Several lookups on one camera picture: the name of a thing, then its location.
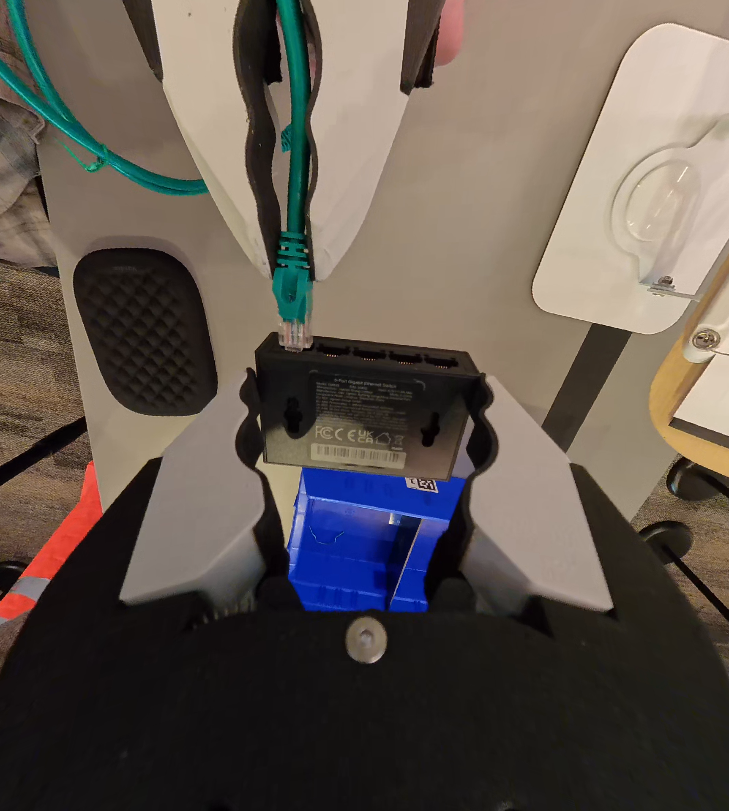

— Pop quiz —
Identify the white clip bar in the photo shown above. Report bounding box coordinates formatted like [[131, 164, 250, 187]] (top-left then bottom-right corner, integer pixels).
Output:
[[683, 209, 729, 365]]

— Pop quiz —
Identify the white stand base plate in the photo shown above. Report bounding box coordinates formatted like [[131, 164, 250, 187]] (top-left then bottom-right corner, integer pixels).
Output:
[[531, 23, 729, 335]]

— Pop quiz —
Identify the orange safety vest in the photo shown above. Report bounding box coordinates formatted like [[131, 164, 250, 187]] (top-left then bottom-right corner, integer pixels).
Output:
[[0, 461, 104, 636]]

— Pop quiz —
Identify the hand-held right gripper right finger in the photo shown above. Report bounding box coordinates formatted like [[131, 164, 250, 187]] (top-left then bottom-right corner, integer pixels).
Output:
[[428, 374, 615, 613]]

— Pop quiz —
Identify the green ethernet cable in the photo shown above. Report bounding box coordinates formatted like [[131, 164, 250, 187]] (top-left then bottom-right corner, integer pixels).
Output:
[[0, 0, 314, 354]]

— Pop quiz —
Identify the clear suction cup bracket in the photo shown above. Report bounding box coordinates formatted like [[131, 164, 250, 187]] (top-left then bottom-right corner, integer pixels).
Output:
[[610, 111, 729, 299]]

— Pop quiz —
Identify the wooden board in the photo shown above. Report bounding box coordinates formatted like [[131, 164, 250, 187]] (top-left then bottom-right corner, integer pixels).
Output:
[[648, 190, 729, 492]]

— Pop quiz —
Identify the person's left hand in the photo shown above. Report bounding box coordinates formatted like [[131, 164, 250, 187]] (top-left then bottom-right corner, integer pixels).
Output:
[[433, 0, 468, 68]]

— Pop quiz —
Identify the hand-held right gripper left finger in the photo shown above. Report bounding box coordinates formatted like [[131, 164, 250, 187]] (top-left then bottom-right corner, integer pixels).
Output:
[[119, 373, 290, 613]]

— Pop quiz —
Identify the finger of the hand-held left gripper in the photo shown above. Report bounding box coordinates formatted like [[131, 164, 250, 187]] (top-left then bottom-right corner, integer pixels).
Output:
[[304, 0, 412, 281], [149, 0, 284, 281]]

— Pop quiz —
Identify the black wrist rest pad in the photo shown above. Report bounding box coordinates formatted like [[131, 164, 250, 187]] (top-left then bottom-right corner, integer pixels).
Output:
[[73, 248, 218, 417]]

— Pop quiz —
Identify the black ethernet switch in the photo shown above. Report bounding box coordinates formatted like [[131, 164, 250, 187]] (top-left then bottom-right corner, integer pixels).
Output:
[[254, 332, 487, 480]]

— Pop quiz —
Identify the blue plastic bin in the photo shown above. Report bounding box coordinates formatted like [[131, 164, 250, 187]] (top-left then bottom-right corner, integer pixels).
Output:
[[286, 468, 468, 614]]

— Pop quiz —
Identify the black chair base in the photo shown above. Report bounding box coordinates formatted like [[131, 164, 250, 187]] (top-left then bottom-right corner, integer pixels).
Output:
[[640, 456, 729, 739]]

